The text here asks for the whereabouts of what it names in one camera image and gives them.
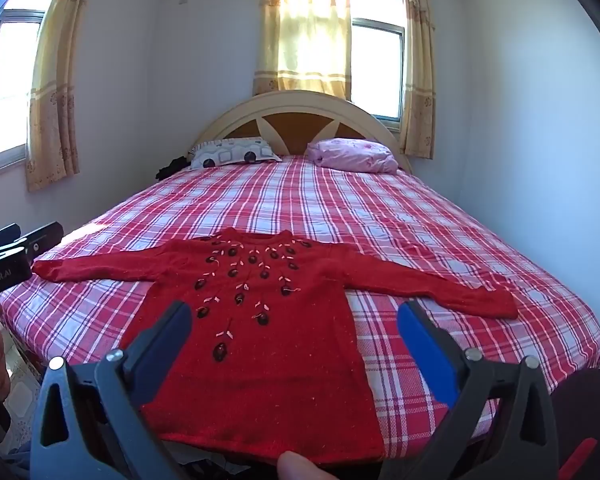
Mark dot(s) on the large sliding window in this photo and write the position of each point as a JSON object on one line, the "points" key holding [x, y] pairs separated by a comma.
{"points": [[5, 85]]}

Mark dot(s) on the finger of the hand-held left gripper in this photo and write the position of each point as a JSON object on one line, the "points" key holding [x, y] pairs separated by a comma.
{"points": [[42, 239]]}

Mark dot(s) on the cream and brown headboard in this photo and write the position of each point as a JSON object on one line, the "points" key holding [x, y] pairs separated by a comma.
{"points": [[300, 127]]}

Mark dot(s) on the black cloth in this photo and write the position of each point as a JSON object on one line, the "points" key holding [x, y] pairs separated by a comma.
{"points": [[172, 170]]}

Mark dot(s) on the red knitted sweater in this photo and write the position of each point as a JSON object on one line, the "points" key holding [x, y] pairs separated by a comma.
{"points": [[280, 360]]}

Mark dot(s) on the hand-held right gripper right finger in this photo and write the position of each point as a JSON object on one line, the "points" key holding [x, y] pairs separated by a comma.
{"points": [[425, 350]]}

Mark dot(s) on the pink pillow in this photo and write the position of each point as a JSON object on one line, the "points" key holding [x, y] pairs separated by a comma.
{"points": [[355, 155]]}

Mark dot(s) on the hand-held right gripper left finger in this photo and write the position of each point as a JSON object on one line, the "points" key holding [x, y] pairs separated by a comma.
{"points": [[172, 332]]}

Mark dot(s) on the white patterned pillow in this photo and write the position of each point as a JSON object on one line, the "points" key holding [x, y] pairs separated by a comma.
{"points": [[230, 152]]}

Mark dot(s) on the person's right hand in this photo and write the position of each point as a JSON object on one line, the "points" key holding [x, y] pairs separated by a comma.
{"points": [[302, 467]]}

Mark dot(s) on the bed with red plaid sheet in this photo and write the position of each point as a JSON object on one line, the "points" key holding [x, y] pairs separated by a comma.
{"points": [[330, 200]]}

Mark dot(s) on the yellow floral curtain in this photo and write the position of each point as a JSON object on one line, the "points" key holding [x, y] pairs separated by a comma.
{"points": [[55, 85], [417, 85], [300, 35]]}

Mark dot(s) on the small window behind headboard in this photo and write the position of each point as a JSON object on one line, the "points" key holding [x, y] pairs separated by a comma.
{"points": [[375, 70]]}

